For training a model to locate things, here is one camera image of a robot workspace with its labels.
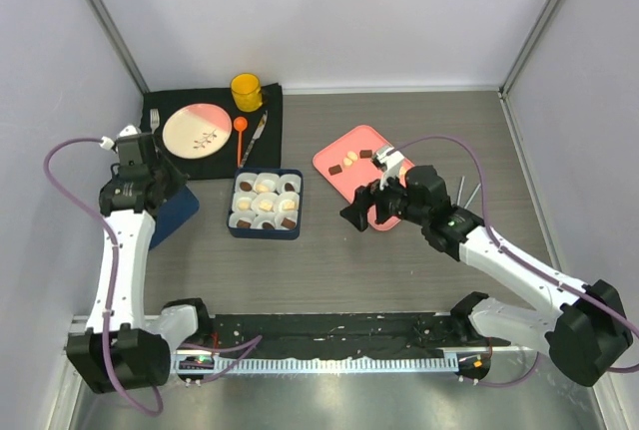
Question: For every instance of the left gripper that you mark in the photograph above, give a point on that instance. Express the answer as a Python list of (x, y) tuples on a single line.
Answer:
[(178, 179)]

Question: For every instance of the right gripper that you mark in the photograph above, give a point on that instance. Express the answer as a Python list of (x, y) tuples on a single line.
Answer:
[(357, 212)]

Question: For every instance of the dark blue box lid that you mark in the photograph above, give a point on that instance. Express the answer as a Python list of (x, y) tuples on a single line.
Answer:
[(173, 214)]

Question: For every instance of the light blue plastic tongs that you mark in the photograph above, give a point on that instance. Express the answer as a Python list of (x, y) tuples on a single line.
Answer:
[(463, 198)]

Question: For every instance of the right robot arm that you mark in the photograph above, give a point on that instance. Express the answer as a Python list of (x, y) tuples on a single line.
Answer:
[(581, 327)]

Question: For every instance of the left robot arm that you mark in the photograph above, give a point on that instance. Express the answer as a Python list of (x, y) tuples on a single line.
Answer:
[(118, 347)]

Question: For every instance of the dark blue chocolate box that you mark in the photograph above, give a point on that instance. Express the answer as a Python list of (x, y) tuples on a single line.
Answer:
[(275, 180)]

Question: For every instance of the pink plastic tray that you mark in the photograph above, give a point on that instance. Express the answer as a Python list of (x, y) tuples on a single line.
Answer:
[(341, 172)]

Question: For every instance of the pink and cream plate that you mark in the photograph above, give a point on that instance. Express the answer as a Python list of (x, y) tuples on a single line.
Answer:
[(197, 131)]

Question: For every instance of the silver fork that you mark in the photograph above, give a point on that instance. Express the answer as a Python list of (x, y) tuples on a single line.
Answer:
[(154, 121)]

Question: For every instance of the orange plastic spoon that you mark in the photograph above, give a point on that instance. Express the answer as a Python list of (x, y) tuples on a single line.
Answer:
[(240, 124)]

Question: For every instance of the black cloth placemat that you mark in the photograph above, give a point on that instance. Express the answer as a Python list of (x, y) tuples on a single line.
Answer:
[(266, 152)]

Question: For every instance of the steak knife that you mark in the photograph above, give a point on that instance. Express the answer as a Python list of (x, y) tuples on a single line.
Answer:
[(257, 134)]

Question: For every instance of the yellow mug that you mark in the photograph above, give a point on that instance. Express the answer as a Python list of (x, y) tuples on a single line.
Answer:
[(247, 92)]

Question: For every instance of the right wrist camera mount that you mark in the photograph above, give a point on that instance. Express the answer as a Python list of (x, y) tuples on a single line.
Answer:
[(392, 164)]

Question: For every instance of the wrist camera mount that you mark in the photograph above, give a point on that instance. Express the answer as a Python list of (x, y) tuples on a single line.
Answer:
[(109, 144), (392, 164)]

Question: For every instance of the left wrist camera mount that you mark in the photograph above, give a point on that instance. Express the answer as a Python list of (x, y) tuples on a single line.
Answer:
[(109, 144)]

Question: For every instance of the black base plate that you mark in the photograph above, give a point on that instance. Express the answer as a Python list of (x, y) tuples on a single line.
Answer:
[(339, 336)]

